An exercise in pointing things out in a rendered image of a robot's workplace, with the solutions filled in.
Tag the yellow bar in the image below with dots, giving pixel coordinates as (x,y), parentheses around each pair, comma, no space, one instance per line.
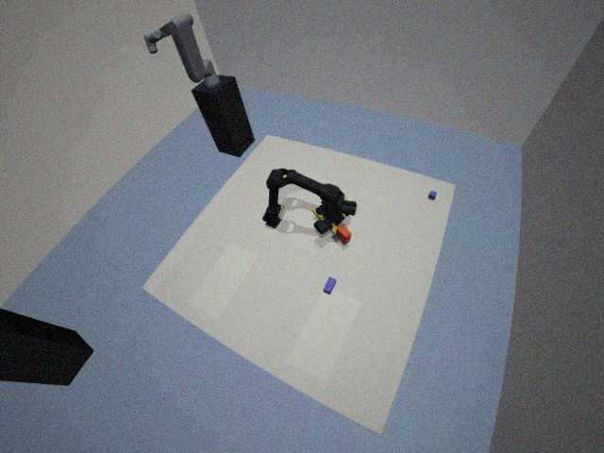
(341,232)

